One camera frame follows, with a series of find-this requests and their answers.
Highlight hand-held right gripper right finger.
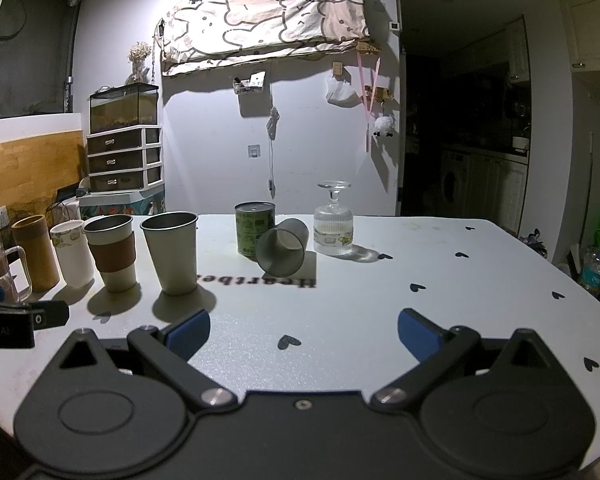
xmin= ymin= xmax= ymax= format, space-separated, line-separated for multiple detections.
xmin=370 ymin=308 xmax=557 ymax=413

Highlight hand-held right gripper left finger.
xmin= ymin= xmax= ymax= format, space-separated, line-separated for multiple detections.
xmin=50 ymin=309 xmax=233 ymax=413

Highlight grey translucent cup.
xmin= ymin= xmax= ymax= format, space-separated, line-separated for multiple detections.
xmin=255 ymin=218 xmax=310 ymax=275

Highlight brown bamboo cup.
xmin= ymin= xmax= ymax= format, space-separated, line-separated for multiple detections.
xmin=11 ymin=214 xmax=61 ymax=293

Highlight stainless steel cup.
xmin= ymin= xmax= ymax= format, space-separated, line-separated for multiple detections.
xmin=140 ymin=211 xmax=200 ymax=296

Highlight cup with brown sleeve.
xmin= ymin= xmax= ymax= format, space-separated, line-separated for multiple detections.
xmin=83 ymin=214 xmax=139 ymax=294

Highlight white patterned mug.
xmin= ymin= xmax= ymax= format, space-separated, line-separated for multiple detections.
xmin=49 ymin=219 xmax=95 ymax=289

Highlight green tin can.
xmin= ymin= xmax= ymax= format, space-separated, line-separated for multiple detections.
xmin=234 ymin=201 xmax=276 ymax=257

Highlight patterned storage box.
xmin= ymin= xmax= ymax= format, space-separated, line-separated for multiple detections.
xmin=78 ymin=189 xmax=166 ymax=219

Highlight clear ribbed glass goblet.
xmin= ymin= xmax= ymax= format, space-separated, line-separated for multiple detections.
xmin=313 ymin=181 xmax=355 ymax=256

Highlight washing machine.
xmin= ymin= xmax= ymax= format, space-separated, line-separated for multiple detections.
xmin=439 ymin=149 xmax=474 ymax=212

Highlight plastic drawer unit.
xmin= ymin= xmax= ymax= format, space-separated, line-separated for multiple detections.
xmin=85 ymin=124 xmax=164 ymax=192

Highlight plastic water bottle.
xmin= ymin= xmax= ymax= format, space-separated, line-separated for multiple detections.
xmin=579 ymin=244 xmax=600 ymax=297

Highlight white plush sheep toy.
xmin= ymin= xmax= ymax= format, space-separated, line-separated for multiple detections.
xmin=372 ymin=113 xmax=396 ymax=138

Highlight glass fish tank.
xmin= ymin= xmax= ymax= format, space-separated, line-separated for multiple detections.
xmin=89 ymin=83 xmax=160 ymax=134

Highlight pink hanging strips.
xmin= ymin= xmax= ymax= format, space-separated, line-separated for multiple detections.
xmin=357 ymin=54 xmax=384 ymax=154

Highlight dark window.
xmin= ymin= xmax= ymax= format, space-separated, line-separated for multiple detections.
xmin=0 ymin=0 xmax=84 ymax=122

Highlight white hanging bag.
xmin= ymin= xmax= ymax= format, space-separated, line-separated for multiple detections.
xmin=325 ymin=74 xmax=356 ymax=108

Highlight vase with dried flowers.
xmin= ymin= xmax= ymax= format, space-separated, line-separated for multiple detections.
xmin=125 ymin=41 xmax=154 ymax=86

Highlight printed cartoon cloth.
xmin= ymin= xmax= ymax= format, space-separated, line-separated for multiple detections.
xmin=159 ymin=0 xmax=372 ymax=77

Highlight hanging white cable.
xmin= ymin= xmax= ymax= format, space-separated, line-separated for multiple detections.
xmin=267 ymin=106 xmax=281 ymax=199

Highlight white wall cabinet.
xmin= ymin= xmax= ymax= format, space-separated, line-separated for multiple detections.
xmin=559 ymin=0 xmax=600 ymax=74

